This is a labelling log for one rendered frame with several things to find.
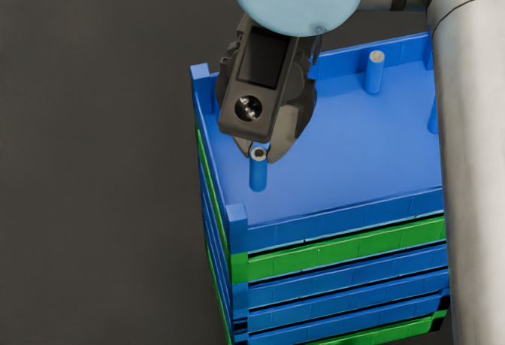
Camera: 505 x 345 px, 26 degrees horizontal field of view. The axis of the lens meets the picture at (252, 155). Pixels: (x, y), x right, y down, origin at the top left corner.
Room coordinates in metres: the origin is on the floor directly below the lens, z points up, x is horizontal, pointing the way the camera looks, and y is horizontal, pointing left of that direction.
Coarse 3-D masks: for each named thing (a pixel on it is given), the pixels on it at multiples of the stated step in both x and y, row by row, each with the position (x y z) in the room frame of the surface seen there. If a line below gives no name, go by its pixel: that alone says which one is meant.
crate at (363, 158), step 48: (384, 48) 0.75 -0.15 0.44; (192, 96) 0.69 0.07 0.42; (336, 96) 0.71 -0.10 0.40; (384, 96) 0.71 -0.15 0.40; (432, 96) 0.71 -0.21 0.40; (336, 144) 0.64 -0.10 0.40; (384, 144) 0.64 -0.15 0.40; (432, 144) 0.64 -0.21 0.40; (240, 192) 0.58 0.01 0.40; (288, 192) 0.58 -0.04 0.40; (336, 192) 0.58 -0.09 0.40; (384, 192) 0.58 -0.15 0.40; (432, 192) 0.55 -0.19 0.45; (240, 240) 0.51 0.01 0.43; (288, 240) 0.52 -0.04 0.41
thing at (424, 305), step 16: (208, 240) 0.66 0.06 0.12; (448, 288) 0.57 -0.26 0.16; (224, 304) 0.56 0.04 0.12; (384, 304) 0.58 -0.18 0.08; (400, 304) 0.56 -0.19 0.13; (416, 304) 0.56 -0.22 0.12; (432, 304) 0.57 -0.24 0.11; (448, 304) 0.57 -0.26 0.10; (320, 320) 0.53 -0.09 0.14; (336, 320) 0.53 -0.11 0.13; (352, 320) 0.54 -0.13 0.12; (368, 320) 0.55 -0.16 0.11; (384, 320) 0.55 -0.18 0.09; (240, 336) 0.51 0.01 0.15; (256, 336) 0.51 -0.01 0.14; (272, 336) 0.52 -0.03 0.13; (288, 336) 0.52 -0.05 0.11; (304, 336) 0.53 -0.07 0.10; (320, 336) 0.53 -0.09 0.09
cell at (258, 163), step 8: (256, 152) 0.54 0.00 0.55; (264, 152) 0.54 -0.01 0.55; (256, 160) 0.53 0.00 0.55; (264, 160) 0.53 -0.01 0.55; (256, 168) 0.53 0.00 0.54; (264, 168) 0.53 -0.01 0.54; (256, 176) 0.53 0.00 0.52; (264, 176) 0.53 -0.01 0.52; (256, 184) 0.53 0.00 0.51; (264, 184) 0.54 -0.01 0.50
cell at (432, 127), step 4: (432, 104) 0.67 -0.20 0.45; (432, 108) 0.66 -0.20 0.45; (436, 108) 0.66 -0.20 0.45; (432, 112) 0.66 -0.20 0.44; (436, 112) 0.66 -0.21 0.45; (432, 116) 0.66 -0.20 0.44; (436, 116) 0.66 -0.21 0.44; (428, 120) 0.66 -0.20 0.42; (432, 120) 0.66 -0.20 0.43; (436, 120) 0.66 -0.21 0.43; (428, 124) 0.66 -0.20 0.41; (432, 124) 0.66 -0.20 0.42; (436, 124) 0.66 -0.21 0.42; (428, 128) 0.66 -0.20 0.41; (432, 128) 0.66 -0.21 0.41; (436, 128) 0.66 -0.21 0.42; (432, 132) 0.66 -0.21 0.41; (436, 132) 0.66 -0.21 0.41
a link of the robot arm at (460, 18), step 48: (432, 0) 0.46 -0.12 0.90; (480, 0) 0.43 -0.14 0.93; (432, 48) 0.43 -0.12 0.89; (480, 48) 0.40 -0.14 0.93; (480, 96) 0.36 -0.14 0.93; (480, 144) 0.33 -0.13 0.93; (480, 192) 0.29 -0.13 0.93; (480, 240) 0.26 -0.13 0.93; (480, 288) 0.23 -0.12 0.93; (480, 336) 0.21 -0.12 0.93
